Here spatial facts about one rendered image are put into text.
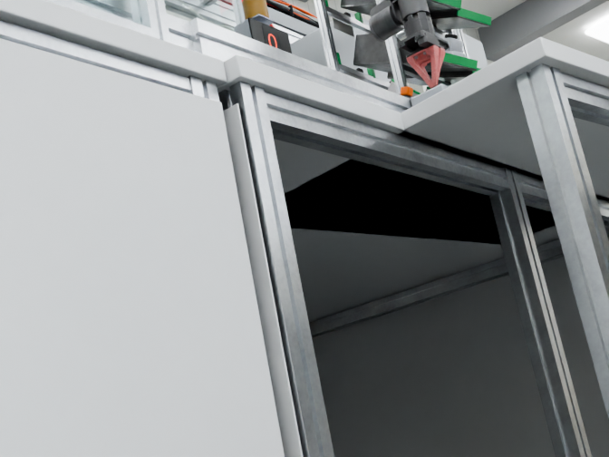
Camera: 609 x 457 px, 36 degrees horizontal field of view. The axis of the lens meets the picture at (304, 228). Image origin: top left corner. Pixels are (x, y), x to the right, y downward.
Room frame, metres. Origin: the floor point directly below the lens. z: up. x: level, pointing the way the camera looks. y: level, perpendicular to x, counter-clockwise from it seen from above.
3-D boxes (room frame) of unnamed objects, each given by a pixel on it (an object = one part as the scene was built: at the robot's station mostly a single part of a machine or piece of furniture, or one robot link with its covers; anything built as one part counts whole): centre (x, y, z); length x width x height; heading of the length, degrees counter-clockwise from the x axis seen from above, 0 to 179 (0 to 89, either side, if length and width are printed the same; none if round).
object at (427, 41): (1.73, -0.30, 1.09); 0.07 x 0.07 x 0.09; 53
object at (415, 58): (1.75, -0.31, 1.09); 0.07 x 0.07 x 0.09; 53
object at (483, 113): (1.75, -0.43, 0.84); 0.90 x 0.70 x 0.03; 136
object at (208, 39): (1.51, -0.15, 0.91); 0.89 x 0.06 x 0.11; 144
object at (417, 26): (1.74, -0.31, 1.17); 0.10 x 0.07 x 0.07; 143
